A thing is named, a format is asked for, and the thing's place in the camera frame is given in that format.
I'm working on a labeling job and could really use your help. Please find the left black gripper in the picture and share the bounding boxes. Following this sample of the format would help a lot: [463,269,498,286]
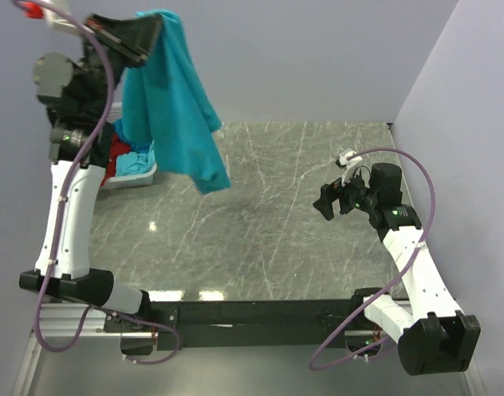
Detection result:
[80,12,165,120]

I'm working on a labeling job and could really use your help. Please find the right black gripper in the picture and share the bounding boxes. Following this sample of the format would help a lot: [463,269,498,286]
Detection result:
[313,167,378,221]

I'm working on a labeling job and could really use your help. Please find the teal t shirt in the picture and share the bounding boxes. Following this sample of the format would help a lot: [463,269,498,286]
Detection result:
[113,119,156,177]
[122,10,231,195]

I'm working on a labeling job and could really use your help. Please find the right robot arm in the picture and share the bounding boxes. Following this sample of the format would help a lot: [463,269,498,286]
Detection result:
[313,163,481,375]

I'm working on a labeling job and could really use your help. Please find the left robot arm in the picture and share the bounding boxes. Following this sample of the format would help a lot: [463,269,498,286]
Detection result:
[19,14,163,332]

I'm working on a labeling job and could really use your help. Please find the red t shirt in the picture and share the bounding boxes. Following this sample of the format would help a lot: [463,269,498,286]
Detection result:
[100,133,131,186]

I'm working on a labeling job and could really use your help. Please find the white laundry basket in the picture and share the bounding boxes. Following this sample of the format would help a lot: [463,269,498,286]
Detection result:
[100,102,158,191]

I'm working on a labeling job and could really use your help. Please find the black mounting beam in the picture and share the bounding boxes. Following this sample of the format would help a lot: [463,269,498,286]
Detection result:
[103,297,361,356]

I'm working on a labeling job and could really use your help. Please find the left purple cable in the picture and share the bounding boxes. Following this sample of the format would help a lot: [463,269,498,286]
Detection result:
[12,0,181,365]

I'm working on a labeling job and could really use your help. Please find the purple cable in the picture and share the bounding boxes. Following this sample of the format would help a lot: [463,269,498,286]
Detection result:
[308,148,437,371]
[12,0,181,365]

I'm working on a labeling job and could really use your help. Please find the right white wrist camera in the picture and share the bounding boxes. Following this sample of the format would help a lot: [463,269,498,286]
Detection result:
[335,149,363,186]

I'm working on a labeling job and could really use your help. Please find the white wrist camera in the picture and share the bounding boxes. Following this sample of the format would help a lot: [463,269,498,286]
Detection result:
[18,0,87,38]
[335,149,363,186]

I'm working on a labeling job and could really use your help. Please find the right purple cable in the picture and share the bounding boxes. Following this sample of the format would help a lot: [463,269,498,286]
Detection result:
[308,148,437,371]

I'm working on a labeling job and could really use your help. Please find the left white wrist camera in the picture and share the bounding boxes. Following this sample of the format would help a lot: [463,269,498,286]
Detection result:
[18,0,87,38]

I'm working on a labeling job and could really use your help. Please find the aluminium rail frame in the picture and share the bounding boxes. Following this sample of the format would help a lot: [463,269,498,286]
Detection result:
[12,296,483,396]

